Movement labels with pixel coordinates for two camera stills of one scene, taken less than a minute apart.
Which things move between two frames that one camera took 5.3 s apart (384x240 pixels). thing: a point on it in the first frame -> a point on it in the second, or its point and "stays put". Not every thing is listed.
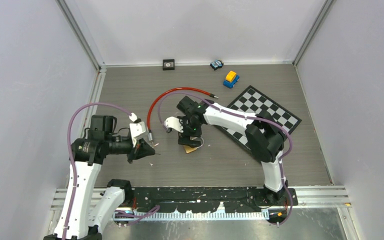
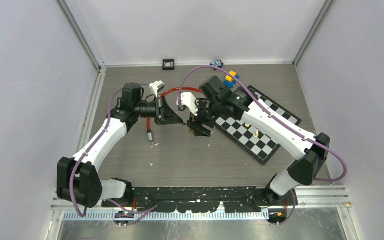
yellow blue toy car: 231,79 stays put
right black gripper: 184,138 -> 198,130
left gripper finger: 143,149 -> 168,116
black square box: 168,64 stays put
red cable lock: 149,132 stays put
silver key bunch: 153,145 stays put
